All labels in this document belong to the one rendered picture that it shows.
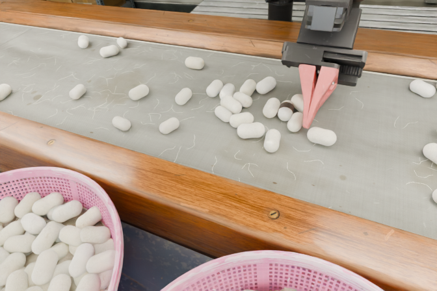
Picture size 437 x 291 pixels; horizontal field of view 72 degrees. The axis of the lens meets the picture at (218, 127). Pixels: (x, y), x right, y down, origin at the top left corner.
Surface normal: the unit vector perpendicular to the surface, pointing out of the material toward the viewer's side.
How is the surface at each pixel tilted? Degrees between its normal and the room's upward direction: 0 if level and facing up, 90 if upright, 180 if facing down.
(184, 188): 0
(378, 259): 0
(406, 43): 0
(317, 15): 76
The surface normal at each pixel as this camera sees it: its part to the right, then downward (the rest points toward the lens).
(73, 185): -0.40, 0.38
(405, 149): -0.08, -0.74
